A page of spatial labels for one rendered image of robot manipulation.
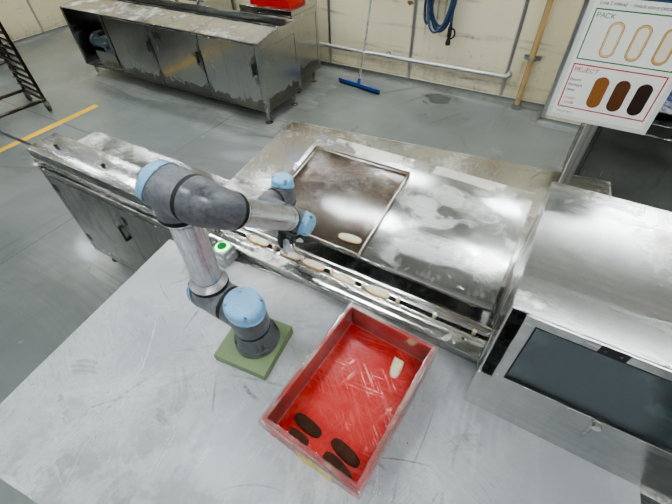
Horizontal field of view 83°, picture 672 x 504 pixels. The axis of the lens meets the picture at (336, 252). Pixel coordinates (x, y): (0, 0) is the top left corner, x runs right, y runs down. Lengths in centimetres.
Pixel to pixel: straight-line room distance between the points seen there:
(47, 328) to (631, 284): 291
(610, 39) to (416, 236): 89
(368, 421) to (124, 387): 79
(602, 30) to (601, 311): 97
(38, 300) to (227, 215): 242
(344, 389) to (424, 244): 64
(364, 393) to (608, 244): 78
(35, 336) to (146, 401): 168
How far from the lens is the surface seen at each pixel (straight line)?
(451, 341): 136
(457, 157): 225
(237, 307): 116
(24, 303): 325
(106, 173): 225
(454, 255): 153
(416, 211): 165
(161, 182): 94
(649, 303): 107
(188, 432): 132
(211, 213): 89
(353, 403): 126
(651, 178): 288
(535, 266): 102
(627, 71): 169
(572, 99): 172
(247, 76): 423
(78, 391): 154
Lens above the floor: 199
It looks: 46 degrees down
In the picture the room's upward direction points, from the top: 2 degrees counter-clockwise
